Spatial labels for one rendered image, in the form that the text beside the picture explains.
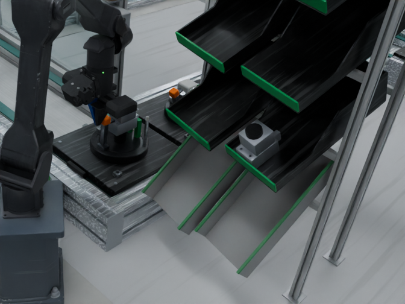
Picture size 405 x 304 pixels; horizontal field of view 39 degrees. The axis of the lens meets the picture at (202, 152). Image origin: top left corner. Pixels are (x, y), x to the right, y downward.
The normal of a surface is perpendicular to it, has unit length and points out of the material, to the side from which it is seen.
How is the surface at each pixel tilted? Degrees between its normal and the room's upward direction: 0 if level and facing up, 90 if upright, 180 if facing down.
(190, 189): 45
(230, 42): 25
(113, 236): 90
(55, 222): 0
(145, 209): 90
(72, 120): 0
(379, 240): 0
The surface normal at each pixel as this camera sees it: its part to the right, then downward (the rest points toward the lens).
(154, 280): 0.15, -0.80
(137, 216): 0.74, 0.47
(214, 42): -0.20, -0.61
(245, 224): -0.45, -0.38
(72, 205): -0.66, 0.36
